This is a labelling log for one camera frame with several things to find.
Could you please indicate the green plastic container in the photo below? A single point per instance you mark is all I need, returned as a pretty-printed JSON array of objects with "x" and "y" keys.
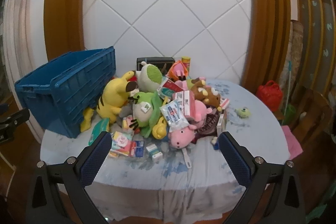
[{"x": 290, "y": 113}]

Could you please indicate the white curtain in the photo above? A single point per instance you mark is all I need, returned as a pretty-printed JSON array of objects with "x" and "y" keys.
[{"x": 18, "y": 16}]

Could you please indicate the orange red plush toy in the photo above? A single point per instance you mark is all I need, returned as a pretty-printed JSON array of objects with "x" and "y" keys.
[{"x": 134, "y": 78}]

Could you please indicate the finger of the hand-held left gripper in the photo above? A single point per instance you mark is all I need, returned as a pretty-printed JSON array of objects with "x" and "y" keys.
[{"x": 18, "y": 119}]

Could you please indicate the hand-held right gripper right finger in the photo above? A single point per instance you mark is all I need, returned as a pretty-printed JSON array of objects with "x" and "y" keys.
[{"x": 235, "y": 158}]

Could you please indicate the orange pink pouch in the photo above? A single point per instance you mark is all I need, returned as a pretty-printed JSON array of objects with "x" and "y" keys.
[{"x": 178, "y": 69}]

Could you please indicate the red and teal box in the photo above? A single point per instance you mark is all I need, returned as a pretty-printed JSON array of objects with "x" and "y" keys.
[{"x": 168, "y": 87}]

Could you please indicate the white and orange box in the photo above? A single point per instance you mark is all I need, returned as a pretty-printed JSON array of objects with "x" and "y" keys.
[{"x": 222, "y": 119}]

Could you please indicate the black box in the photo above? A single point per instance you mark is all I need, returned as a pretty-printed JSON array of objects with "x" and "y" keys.
[{"x": 155, "y": 60}]

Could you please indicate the pink plush toy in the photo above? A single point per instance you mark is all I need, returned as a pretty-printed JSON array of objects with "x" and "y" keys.
[{"x": 200, "y": 108}]

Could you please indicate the red and blue box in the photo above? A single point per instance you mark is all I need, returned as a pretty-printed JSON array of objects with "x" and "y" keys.
[{"x": 137, "y": 149}]

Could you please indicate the yellow striped plush toy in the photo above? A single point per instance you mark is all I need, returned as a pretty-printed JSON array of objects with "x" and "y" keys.
[{"x": 113, "y": 92}]

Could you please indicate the yellow can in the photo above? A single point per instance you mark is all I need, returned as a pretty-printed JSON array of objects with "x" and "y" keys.
[{"x": 186, "y": 61}]

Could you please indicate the maroon knit beanie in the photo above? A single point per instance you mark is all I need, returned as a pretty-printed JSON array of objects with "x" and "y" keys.
[{"x": 210, "y": 123}]

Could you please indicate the small white green box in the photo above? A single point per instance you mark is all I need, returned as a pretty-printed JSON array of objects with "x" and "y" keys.
[{"x": 154, "y": 151}]

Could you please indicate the red bag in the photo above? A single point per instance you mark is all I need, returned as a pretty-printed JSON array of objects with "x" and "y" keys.
[{"x": 270, "y": 95}]

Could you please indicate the white and pink box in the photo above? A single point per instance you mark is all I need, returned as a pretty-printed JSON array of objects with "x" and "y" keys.
[{"x": 187, "y": 104}]

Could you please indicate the green frog plush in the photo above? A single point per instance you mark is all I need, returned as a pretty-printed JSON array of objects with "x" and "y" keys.
[{"x": 147, "y": 108}]

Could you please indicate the pink cloth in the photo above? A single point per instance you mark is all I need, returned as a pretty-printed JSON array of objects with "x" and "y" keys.
[{"x": 291, "y": 142}]

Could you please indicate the wet wipes packet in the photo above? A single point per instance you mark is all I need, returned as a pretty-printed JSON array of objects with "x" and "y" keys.
[{"x": 174, "y": 113}]

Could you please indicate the brown bear plush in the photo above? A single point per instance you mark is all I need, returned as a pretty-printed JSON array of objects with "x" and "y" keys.
[{"x": 203, "y": 94}]

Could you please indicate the pink pig plush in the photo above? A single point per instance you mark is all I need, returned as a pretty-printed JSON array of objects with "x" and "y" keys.
[{"x": 181, "y": 136}]

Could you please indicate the green packet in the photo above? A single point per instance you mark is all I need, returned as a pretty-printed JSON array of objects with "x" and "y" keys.
[{"x": 99, "y": 129}]

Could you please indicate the blue plastic crate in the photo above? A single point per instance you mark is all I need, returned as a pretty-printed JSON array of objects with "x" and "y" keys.
[{"x": 65, "y": 87}]

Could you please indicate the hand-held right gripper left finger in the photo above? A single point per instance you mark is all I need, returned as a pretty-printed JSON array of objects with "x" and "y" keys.
[{"x": 95, "y": 158}]

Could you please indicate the wooden glass cabinet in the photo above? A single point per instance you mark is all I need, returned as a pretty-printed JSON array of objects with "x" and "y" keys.
[{"x": 317, "y": 29}]

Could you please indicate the green one-eyed monster plush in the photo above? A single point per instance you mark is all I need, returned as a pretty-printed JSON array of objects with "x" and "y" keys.
[{"x": 149, "y": 77}]

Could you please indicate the wooden chair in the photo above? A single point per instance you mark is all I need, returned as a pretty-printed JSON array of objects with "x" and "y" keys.
[{"x": 315, "y": 113}]

